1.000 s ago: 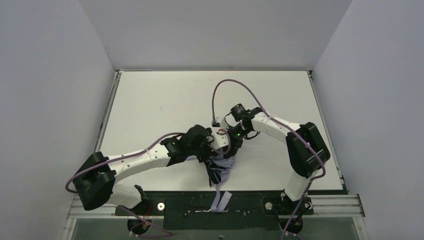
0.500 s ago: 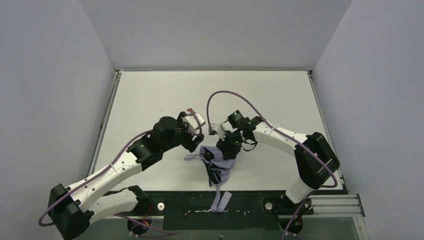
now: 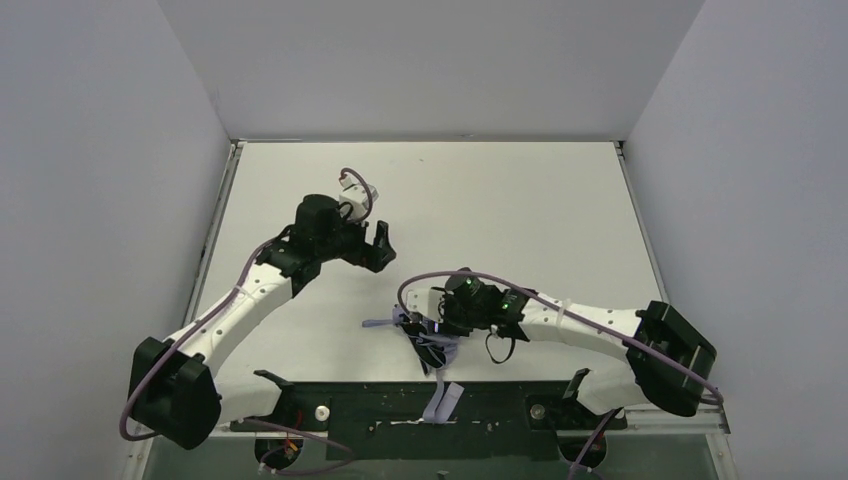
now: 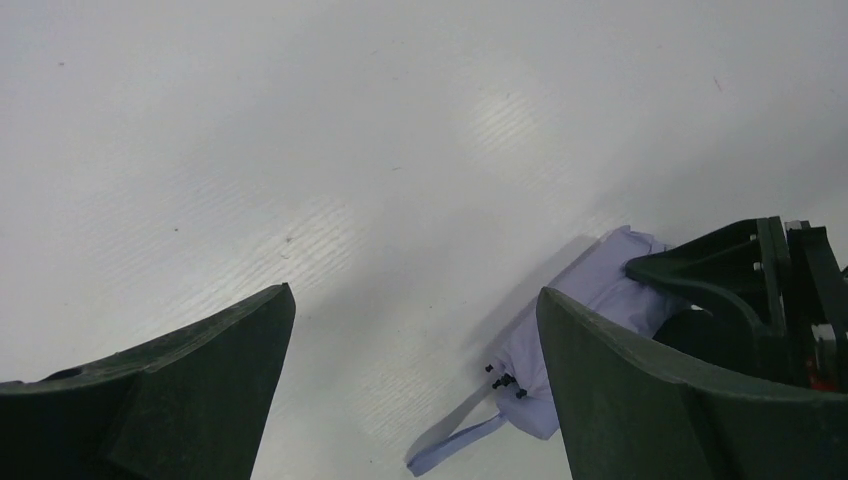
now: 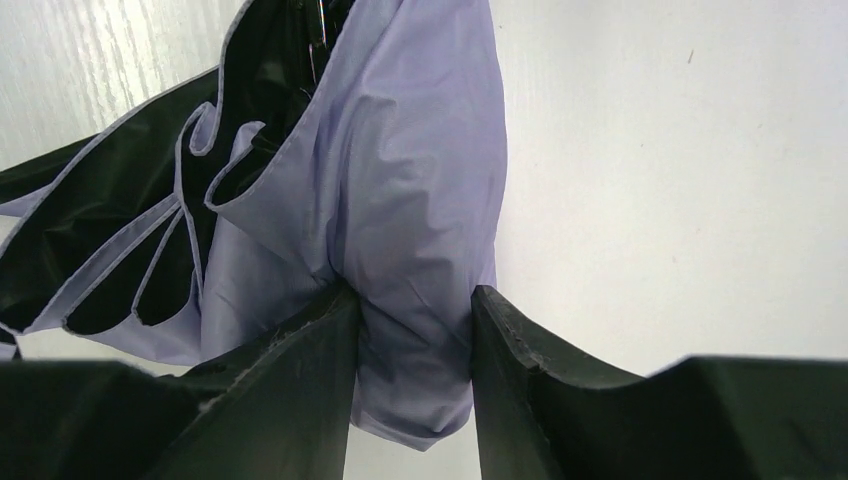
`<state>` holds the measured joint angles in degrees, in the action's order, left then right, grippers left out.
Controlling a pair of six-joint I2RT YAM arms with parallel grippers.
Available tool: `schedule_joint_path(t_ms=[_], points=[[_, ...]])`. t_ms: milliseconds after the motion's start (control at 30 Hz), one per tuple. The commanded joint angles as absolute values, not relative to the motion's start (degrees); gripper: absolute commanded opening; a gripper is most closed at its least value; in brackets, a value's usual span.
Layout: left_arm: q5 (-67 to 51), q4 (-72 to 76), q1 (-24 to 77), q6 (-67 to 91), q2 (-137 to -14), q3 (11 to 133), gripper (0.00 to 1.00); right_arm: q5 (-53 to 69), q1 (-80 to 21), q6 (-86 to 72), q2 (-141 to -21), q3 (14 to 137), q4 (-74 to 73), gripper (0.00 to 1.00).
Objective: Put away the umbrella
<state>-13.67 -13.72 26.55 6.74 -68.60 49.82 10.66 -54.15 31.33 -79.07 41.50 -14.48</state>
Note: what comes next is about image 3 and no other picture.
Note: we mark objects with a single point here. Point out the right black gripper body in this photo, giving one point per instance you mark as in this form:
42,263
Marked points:
430,326

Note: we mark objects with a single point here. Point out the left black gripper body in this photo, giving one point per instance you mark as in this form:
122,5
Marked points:
370,249

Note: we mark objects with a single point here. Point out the black and lavender folding umbrella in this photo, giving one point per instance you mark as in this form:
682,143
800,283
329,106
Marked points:
430,351

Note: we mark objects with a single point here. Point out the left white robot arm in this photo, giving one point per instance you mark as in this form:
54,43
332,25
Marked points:
174,390

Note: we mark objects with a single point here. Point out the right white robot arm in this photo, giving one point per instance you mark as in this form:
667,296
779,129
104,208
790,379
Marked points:
659,357

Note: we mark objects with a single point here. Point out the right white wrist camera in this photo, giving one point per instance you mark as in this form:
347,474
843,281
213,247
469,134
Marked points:
426,302

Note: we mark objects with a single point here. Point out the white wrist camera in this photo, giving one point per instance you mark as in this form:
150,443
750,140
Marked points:
354,199
426,302

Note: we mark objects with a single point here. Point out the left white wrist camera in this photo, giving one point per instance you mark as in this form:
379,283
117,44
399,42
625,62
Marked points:
354,199

